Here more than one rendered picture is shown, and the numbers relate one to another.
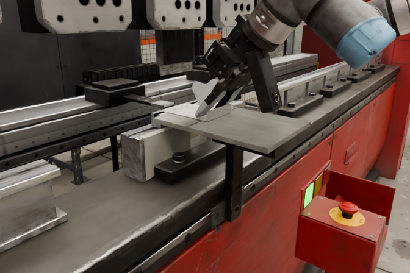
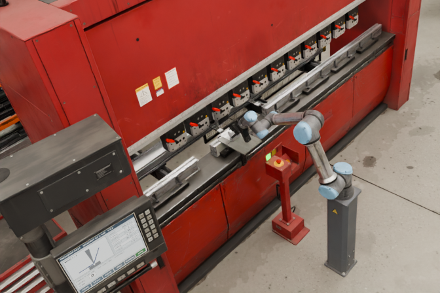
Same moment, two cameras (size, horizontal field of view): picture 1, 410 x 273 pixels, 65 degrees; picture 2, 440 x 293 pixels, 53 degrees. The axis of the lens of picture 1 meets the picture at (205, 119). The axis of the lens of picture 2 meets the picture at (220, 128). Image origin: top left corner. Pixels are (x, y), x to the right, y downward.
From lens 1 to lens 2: 2.53 m
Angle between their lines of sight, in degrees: 23
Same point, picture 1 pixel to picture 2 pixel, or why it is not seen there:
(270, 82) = (246, 135)
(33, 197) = (194, 166)
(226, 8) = (237, 101)
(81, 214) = (203, 167)
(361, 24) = (258, 133)
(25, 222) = (192, 171)
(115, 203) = (210, 164)
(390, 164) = (393, 101)
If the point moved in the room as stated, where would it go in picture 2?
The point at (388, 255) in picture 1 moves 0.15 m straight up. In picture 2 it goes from (357, 165) to (357, 153)
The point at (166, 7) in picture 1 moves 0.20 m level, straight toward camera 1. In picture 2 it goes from (218, 115) to (217, 133)
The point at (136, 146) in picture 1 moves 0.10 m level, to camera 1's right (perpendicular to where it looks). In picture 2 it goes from (213, 148) to (227, 148)
